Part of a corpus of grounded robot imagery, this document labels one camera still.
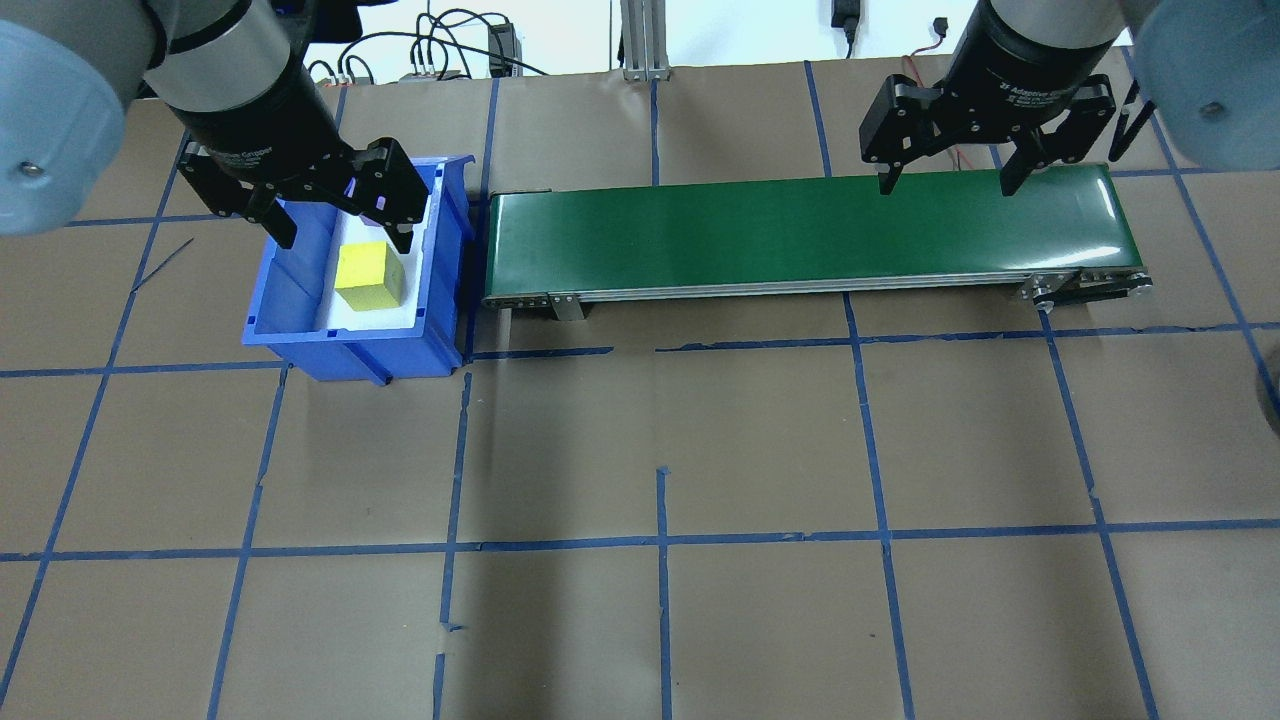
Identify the yellow foam block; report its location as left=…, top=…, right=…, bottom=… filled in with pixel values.
left=334, top=240, right=407, bottom=314

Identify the white foam bin liner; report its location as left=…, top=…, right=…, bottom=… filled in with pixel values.
left=314, top=165, right=442, bottom=337

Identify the green belt conveyor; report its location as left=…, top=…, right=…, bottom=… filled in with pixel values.
left=480, top=160, right=1156, bottom=323

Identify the blue plastic storage bin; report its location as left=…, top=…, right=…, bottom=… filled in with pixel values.
left=242, top=154, right=477, bottom=387

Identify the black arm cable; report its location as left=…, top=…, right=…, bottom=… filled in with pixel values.
left=1111, top=78, right=1154, bottom=167

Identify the thin red cable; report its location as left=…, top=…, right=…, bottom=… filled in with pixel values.
left=903, top=18, right=1001, bottom=171

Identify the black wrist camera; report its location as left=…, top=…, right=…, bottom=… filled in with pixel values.
left=270, top=0, right=364, bottom=44

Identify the black looped cable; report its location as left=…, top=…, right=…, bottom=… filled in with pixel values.
left=424, top=8, right=552, bottom=80

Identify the aluminium profile post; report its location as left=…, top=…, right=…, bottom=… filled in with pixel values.
left=619, top=0, right=674, bottom=83

